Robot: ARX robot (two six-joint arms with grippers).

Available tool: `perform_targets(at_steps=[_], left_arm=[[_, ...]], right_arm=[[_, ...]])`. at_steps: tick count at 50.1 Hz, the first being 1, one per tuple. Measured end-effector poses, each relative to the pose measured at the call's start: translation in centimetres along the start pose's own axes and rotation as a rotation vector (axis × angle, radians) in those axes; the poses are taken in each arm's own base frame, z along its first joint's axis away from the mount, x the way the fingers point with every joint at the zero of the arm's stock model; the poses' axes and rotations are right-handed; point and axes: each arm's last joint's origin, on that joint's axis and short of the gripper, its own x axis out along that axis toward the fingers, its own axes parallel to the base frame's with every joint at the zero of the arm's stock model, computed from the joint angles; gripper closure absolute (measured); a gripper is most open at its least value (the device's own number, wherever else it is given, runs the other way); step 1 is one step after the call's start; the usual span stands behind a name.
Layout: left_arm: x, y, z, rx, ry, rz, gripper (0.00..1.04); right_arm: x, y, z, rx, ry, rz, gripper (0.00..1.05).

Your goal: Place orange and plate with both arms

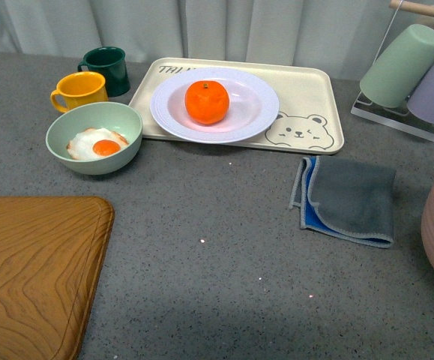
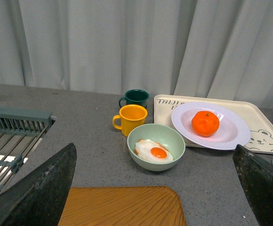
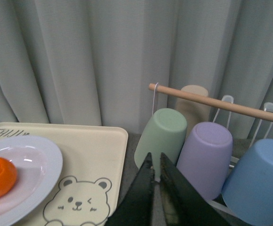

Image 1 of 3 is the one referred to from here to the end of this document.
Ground orange mandarin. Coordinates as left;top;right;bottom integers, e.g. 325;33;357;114
184;80;230;125

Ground white ribbed plate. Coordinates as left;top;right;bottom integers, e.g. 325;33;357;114
150;67;280;144

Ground cream bear serving tray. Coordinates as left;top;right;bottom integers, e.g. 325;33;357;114
129;58;344;155

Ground light green bowl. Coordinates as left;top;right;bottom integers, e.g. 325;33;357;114
46;101;143;176

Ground fake fried egg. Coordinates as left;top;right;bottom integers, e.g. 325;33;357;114
67;127;129;161

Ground grey blue folded cloth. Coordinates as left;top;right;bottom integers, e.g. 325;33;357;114
289;156;396;249

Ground dark green mug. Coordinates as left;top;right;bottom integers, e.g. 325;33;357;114
77;46;130;98

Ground yellow mug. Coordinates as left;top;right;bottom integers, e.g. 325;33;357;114
50;71;109;113

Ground wooden cutting board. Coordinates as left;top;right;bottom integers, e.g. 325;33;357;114
0;196;115;359

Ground grey curtain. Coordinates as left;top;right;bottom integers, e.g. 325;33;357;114
0;0;419;80

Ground green plastic cup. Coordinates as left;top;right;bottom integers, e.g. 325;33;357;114
360;24;434;108

